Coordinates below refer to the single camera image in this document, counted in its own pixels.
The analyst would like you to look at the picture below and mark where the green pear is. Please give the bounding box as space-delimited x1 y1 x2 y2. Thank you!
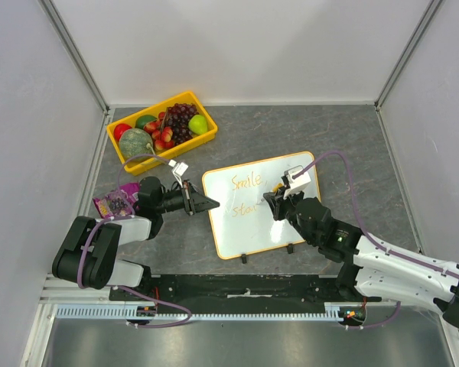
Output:
188 114 209 135

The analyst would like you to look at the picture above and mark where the green melon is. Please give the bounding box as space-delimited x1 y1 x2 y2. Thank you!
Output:
119 128 155 160

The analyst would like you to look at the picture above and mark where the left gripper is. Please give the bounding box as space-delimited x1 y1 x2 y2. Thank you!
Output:
155 180 219 216

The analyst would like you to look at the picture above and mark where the green lime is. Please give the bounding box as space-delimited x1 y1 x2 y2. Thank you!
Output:
135 115 158 129

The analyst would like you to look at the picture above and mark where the white marker with yellow cap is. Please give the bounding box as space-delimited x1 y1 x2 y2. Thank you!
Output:
257 183 284 205

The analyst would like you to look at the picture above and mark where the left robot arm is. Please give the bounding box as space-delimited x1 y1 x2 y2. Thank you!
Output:
52 177 220 289

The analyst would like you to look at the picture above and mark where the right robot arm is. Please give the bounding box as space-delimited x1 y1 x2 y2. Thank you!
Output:
182 177 459 329

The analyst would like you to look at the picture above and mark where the whiteboard with yellow frame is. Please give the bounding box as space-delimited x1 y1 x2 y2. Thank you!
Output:
202 151 314 260

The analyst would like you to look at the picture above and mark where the red cherries cluster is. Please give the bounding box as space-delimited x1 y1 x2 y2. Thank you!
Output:
143 112 175 151

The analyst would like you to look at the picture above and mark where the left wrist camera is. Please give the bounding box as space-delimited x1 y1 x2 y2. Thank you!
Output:
168 160 188 181

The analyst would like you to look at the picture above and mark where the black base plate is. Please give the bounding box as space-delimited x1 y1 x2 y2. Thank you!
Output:
109 273 383 317

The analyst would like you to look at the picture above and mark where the purple grape bunch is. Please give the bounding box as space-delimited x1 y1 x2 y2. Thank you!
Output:
164 103 199 145

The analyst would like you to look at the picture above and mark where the cable duct rail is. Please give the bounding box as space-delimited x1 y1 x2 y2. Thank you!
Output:
55 301 345 321

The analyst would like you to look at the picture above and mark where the yellow plastic bin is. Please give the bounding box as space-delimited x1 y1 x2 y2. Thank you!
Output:
106 91 218 176

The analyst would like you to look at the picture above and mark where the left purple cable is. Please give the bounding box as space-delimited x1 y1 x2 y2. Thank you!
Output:
77 154 193 330

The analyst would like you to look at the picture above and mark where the red apple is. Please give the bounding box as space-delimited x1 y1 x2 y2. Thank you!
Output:
113 123 132 141

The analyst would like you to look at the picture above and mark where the purple snack bag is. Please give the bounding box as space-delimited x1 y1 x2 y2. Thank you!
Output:
93 182 140 219

